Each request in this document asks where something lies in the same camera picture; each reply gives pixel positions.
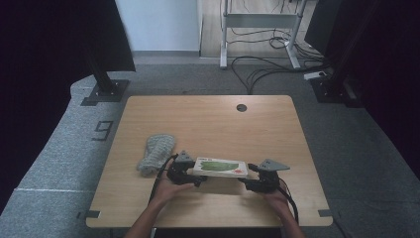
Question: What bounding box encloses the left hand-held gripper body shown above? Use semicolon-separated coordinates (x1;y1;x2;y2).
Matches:
166;150;196;185

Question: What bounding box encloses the white metal desk frame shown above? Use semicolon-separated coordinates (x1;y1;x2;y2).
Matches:
219;0;310;70

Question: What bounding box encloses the black curtain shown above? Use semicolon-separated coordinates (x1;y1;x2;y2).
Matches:
0;0;90;214
346;0;420;181

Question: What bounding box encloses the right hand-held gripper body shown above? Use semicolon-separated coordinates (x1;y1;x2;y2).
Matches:
252;158;291;193

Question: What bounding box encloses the grey knitted cloth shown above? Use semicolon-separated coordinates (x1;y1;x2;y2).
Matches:
137;133;177;177

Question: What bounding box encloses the white power strip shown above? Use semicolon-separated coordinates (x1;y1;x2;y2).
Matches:
303;70;328;81

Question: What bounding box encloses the bundle of black floor cables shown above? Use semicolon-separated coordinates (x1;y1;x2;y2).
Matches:
229;28;331;95

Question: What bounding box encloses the person's right hand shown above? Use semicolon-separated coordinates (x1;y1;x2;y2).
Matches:
262;186;291;216

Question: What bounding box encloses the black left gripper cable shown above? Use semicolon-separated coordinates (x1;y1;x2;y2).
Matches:
148;153;179;203

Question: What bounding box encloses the white caterpillar picture book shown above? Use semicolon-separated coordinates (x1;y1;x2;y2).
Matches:
192;157;249;179

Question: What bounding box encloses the person's left hand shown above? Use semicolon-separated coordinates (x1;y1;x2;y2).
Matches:
153;179;196;209

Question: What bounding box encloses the black panel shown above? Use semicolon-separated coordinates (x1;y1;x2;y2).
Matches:
304;0;351;58

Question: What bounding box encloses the black stand with base plate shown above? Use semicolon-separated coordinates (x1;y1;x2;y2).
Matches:
309;49;365;108
86;56;131;103

